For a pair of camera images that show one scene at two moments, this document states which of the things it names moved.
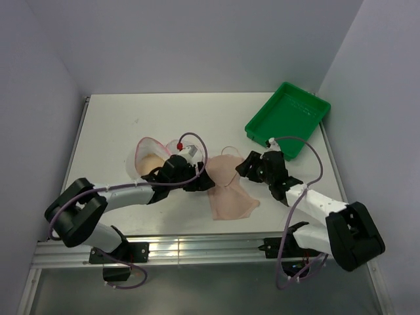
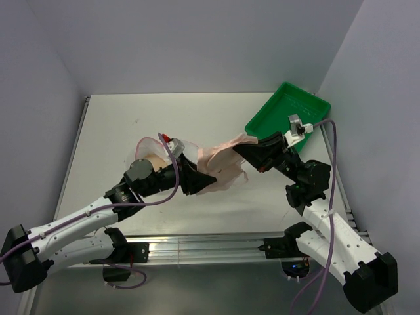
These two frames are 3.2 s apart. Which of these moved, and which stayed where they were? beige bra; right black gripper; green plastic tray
Moved: right black gripper
Stayed: beige bra; green plastic tray
